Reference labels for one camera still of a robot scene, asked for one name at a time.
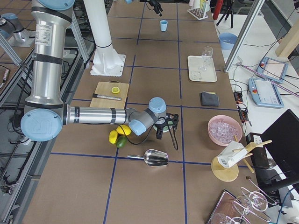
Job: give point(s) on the yellow lemon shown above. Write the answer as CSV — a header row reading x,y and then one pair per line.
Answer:
x,y
123,130
113,136

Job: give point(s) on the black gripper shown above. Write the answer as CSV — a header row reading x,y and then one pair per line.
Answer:
x,y
160,127
153,3

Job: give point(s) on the aluminium frame post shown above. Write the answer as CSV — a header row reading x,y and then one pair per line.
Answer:
x,y
255,9

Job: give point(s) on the dark glass tray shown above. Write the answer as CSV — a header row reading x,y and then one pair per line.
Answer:
x,y
223,213

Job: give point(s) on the black camera tripod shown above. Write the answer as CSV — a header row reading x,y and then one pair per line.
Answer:
x,y
229,12

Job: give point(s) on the green ceramic bowl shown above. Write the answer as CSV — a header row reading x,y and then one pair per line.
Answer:
x,y
162,128

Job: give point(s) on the white carton box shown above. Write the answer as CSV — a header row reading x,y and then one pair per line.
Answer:
x,y
231,154

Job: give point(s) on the light blue plastic cup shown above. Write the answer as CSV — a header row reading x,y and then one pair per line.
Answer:
x,y
163,25

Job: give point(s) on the wooden cutting board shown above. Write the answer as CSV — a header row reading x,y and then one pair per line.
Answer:
x,y
105,89

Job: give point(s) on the pink bowl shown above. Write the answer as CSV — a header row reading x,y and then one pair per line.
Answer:
x,y
216,138

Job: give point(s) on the cream bear serving tray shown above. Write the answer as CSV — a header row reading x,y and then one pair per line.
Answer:
x,y
194,62

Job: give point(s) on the green lime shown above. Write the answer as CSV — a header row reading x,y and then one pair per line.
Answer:
x,y
121,141

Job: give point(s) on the orange circuit board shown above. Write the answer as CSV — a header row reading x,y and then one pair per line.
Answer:
x,y
238,96

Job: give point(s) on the blue plastic bowl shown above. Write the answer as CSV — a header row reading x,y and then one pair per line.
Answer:
x,y
227,40

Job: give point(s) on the white wire rack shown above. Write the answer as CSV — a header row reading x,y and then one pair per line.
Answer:
x,y
199,8

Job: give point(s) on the blue teach pendant far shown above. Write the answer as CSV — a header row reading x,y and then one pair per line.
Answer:
x,y
273,69

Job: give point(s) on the upturned wine glass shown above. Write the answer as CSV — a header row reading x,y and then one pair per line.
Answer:
x,y
250,202

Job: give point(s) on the grey folded cloth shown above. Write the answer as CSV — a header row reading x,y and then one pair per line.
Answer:
x,y
209,99

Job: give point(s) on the blue teach pendant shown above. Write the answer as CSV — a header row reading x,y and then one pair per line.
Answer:
x,y
273,69
264,93

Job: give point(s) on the halved lemon slice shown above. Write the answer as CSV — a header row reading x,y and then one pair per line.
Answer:
x,y
115,90

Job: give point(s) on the wooden mug tree stand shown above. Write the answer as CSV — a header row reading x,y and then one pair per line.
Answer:
x,y
230,174

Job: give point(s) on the red fire extinguisher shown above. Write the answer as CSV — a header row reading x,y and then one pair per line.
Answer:
x,y
217,9

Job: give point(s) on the blue teach pendant near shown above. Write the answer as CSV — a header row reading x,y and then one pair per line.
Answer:
x,y
264,93

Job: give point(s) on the clear wine glass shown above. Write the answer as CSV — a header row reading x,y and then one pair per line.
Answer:
x,y
206,58

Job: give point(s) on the yellow lemon back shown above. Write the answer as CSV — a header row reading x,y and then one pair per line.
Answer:
x,y
123,130

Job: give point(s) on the yellow lemon front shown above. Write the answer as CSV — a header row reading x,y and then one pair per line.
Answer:
x,y
113,136

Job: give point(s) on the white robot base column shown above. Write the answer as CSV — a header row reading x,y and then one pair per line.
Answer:
x,y
106,61

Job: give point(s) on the clear ice cubes pile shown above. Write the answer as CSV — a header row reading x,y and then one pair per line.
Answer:
x,y
224,130

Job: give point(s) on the steel ice scoop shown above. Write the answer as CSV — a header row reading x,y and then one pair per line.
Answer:
x,y
153,158

